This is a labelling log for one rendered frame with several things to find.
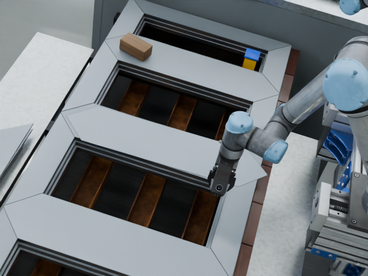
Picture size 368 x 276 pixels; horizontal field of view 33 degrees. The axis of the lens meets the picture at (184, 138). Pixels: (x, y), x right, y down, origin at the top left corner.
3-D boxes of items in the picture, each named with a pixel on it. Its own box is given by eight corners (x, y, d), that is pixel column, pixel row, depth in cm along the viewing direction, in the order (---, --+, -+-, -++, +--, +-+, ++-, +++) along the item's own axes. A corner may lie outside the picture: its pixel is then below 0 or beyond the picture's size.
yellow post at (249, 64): (235, 91, 273) (245, 58, 259) (237, 84, 277) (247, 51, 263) (245, 95, 273) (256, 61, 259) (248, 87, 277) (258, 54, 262)
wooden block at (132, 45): (119, 48, 252) (120, 38, 248) (127, 41, 256) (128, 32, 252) (143, 62, 249) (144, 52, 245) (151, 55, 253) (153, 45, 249)
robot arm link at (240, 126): (249, 132, 181) (224, 119, 183) (241, 157, 189) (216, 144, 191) (260, 117, 186) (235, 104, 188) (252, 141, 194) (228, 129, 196)
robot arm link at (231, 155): (242, 154, 190) (217, 147, 191) (239, 164, 193) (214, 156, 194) (247, 138, 195) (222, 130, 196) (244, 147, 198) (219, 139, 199)
